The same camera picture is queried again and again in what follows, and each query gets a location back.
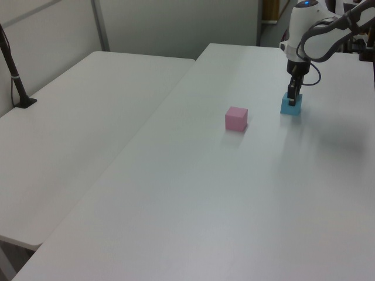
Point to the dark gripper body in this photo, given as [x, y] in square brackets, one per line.
[298, 68]

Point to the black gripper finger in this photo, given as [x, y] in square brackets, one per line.
[292, 93]
[298, 86]

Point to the blue foam cube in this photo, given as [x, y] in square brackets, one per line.
[290, 109]

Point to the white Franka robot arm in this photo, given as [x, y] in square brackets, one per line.
[299, 26]

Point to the pink foam cube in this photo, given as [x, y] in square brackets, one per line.
[235, 119]

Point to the yellow wooden cabinet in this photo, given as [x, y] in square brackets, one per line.
[271, 10]

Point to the dark brown background equipment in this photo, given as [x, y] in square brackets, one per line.
[366, 44]

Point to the white side table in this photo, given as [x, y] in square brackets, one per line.
[73, 131]

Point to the grey partition post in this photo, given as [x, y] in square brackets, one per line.
[100, 24]

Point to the black camera stand pole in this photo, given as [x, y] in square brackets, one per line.
[13, 73]

